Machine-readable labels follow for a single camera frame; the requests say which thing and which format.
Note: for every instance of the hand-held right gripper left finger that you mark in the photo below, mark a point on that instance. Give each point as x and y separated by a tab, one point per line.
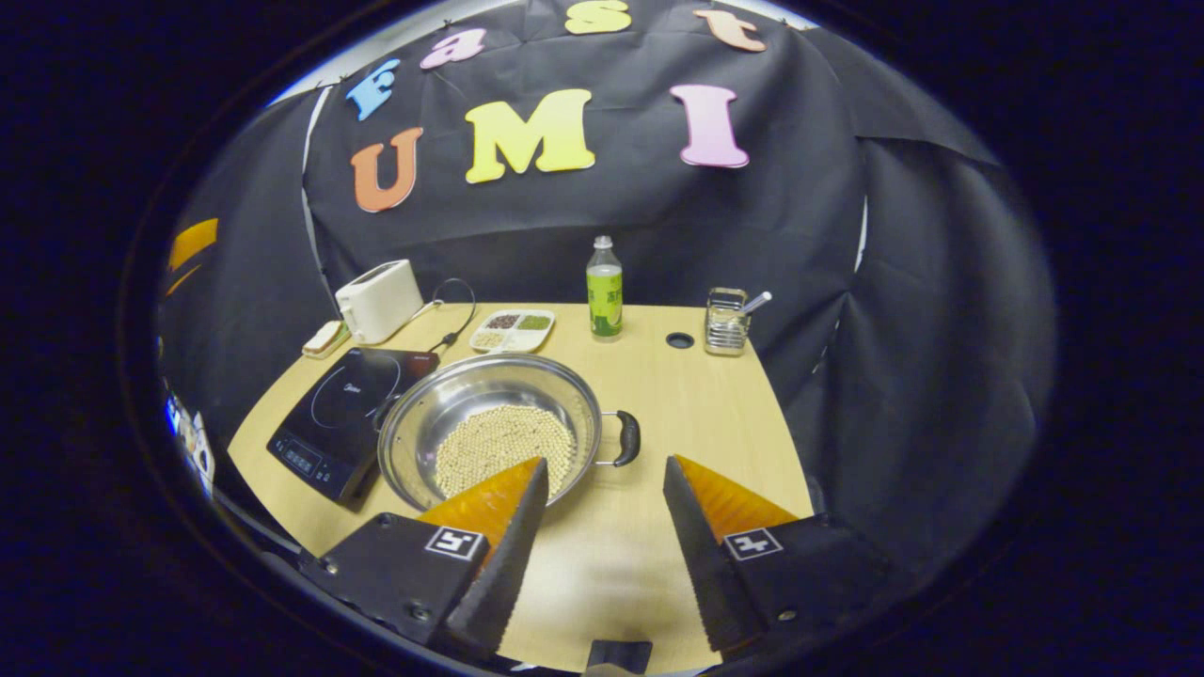
513	564

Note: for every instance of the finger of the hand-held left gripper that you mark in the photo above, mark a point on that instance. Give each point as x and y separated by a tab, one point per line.
183	279
193	240

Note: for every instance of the stainless steel pot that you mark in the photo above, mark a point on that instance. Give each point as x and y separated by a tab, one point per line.
451	395

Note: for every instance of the small dish with bread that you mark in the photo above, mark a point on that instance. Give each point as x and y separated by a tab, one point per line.
324	338

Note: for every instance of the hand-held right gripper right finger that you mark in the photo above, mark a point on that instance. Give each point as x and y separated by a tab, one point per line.
701	564

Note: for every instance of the pile of soybeans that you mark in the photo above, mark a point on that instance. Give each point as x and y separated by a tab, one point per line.
499	442

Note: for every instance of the black backdrop cloth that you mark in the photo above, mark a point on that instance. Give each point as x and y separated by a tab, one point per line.
658	235

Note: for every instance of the white toaster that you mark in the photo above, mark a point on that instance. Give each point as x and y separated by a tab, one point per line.
381	301

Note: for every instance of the green label drink bottle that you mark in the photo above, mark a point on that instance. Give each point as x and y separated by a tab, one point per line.
604	301

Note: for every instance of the black induction cooktop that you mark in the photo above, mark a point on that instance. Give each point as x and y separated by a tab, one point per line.
329	414

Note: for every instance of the white divided tray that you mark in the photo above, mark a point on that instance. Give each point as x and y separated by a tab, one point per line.
515	332

